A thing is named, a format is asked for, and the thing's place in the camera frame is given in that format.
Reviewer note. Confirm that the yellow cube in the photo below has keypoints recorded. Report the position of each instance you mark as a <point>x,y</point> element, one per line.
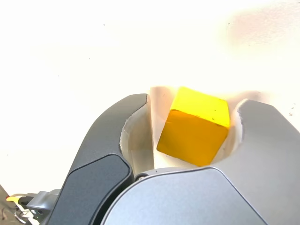
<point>194,131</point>

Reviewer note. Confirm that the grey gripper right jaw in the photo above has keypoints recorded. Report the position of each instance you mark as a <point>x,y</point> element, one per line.
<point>257,164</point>

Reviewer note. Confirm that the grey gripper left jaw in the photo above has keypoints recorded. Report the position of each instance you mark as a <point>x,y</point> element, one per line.
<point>98,145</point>

